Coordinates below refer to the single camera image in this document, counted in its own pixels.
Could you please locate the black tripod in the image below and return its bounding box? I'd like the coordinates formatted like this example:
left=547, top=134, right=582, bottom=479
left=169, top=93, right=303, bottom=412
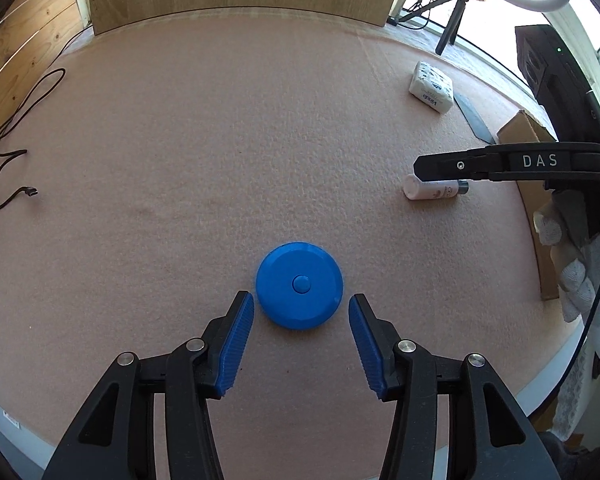
left=397, top=0, right=481, bottom=56

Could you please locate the patterned tissue pack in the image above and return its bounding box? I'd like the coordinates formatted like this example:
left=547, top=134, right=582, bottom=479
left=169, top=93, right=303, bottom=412
left=408, top=60, right=455, bottom=114

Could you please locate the black ring light cable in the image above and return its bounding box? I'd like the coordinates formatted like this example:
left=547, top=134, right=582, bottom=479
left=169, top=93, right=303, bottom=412
left=410, top=0, right=433, bottom=28

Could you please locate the small cream bottle grey cap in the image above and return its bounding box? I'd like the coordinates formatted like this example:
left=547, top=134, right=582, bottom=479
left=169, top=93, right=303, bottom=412
left=403, top=174, right=469, bottom=202

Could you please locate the round blue tape measure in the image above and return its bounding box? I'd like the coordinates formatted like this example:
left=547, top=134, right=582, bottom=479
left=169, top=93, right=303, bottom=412
left=256, top=242, right=344, bottom=331

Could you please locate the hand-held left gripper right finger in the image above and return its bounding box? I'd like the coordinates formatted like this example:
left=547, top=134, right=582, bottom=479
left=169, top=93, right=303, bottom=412
left=348, top=294, right=563, bottom=480

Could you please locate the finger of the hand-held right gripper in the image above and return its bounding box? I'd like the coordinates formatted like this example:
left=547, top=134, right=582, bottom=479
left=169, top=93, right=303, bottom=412
left=412, top=146, right=506, bottom=182

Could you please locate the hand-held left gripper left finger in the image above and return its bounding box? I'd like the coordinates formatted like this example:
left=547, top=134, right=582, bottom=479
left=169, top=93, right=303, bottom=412
left=41, top=290, right=255, bottom=480

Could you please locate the cardboard box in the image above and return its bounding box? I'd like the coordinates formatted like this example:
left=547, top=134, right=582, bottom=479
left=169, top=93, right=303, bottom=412
left=496, top=109, right=588, bottom=301

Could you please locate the long black cable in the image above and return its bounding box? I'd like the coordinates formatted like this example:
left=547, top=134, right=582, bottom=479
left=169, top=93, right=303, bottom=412
left=0, top=67, right=66, bottom=211

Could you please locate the wooden slat panel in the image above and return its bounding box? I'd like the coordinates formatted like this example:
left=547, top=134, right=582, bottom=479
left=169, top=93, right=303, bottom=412
left=0, top=0, right=88, bottom=126

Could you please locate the person's right hand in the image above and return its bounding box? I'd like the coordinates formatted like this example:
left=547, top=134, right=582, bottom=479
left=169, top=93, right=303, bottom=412
left=532, top=187, right=600, bottom=361

